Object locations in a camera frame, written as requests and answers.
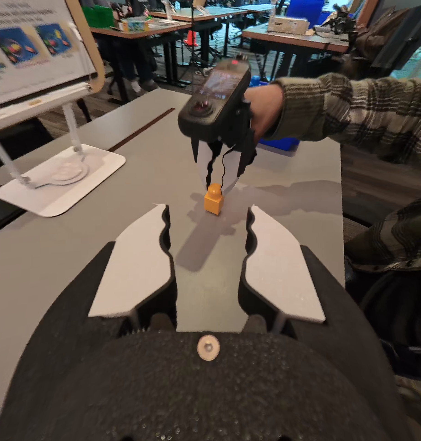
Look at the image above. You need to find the wooden instruction board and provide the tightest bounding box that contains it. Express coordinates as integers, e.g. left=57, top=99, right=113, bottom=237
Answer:
left=0, top=0, right=105, bottom=119

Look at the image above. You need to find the wooden desk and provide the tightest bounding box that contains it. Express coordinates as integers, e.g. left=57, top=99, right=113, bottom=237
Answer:
left=242, top=26, right=350, bottom=81
left=90, top=19, right=192, bottom=104

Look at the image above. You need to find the white board stand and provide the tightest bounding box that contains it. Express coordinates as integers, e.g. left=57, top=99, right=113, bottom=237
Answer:
left=0, top=83, right=126, bottom=218

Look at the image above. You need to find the person's right forearm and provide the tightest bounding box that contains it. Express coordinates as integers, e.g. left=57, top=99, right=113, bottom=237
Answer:
left=266, top=73, right=421, bottom=164

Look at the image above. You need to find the black light stand tripod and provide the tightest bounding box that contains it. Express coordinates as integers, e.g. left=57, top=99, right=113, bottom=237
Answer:
left=188, top=7, right=225, bottom=76

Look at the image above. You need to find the dark brown jacket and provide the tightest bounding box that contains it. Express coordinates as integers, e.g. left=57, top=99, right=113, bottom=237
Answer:
left=348, top=7, right=412, bottom=69

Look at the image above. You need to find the cardboard box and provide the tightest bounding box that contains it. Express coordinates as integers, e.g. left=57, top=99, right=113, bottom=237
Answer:
left=267, top=15, right=310, bottom=35

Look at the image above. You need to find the green box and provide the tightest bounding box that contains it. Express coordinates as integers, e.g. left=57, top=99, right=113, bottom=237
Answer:
left=82, top=5, right=114, bottom=28

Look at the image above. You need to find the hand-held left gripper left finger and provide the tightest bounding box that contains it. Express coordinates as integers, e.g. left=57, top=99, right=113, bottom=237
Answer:
left=88, top=203, right=179, bottom=329

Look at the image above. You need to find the blue plastic bin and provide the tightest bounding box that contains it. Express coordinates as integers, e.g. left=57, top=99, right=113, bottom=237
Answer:
left=250, top=76, right=301, bottom=152

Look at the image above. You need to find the orange toy block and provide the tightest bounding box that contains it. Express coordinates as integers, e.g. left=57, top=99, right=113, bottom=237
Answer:
left=204, top=184, right=225, bottom=216

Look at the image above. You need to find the person's right hand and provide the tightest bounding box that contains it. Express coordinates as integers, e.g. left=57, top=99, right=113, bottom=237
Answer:
left=244, top=83, right=284, bottom=140

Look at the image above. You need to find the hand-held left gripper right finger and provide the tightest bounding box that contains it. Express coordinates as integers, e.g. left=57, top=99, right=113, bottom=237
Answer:
left=238, top=204, right=327, bottom=332

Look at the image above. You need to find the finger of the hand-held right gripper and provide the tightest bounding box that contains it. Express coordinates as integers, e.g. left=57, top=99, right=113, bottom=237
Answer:
left=197, top=142, right=219, bottom=191
left=219, top=151, right=244, bottom=194

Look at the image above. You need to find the colourful box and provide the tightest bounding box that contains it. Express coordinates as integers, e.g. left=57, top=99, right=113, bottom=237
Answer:
left=121, top=19, right=152, bottom=32

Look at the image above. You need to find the person's plaid shirt torso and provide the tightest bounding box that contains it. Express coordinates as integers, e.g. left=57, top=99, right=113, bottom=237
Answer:
left=345, top=193, right=421, bottom=273

